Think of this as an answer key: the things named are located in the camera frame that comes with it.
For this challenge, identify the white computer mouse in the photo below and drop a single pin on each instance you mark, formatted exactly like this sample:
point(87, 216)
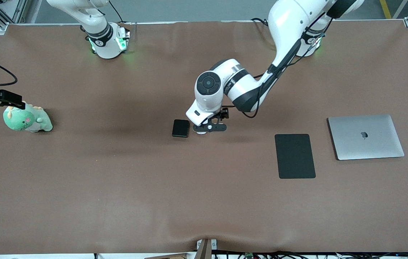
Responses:
point(201, 133)

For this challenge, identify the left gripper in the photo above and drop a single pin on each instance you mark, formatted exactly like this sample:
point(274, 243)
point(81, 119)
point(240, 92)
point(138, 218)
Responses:
point(224, 114)

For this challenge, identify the black phone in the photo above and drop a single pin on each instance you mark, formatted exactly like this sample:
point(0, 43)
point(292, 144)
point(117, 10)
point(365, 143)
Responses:
point(180, 128)

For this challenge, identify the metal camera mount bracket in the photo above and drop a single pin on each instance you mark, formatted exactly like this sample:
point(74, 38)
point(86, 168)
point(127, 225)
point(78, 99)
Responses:
point(205, 250)

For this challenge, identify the green dinosaur plush toy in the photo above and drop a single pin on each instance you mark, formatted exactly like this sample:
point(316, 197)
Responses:
point(22, 120)

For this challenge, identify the brown table cover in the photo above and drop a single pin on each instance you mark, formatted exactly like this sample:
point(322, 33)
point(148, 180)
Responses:
point(204, 198)

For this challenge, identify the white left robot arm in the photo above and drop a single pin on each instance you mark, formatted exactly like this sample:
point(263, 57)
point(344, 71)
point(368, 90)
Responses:
point(290, 21)

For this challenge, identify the silver laptop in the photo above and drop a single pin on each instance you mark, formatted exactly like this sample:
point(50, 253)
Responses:
point(366, 138)

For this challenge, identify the black mouse pad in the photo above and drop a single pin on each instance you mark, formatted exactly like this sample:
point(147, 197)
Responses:
point(295, 156)

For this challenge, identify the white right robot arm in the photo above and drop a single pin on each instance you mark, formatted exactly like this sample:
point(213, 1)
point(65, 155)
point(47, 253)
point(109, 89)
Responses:
point(99, 39)

